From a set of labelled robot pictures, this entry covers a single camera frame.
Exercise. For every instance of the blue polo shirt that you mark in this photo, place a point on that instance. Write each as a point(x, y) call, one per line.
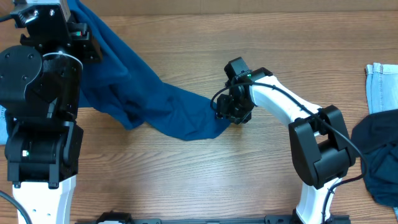
point(125, 87)

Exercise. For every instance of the folded light blue jeans left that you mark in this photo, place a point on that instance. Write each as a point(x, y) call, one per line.
point(3, 129)

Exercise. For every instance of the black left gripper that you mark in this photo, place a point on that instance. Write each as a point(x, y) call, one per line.
point(58, 37)

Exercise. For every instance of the light blue jeans right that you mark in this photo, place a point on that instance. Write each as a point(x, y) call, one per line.
point(381, 87)

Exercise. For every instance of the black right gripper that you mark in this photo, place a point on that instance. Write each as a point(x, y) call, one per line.
point(227, 109)

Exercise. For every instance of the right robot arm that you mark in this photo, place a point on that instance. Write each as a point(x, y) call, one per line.
point(319, 144)

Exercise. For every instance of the dark navy garment pile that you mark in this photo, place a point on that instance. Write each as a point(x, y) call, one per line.
point(376, 137)

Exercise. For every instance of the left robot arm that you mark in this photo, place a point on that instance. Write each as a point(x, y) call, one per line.
point(40, 91)

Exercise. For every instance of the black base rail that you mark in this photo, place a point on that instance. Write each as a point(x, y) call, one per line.
point(126, 218)

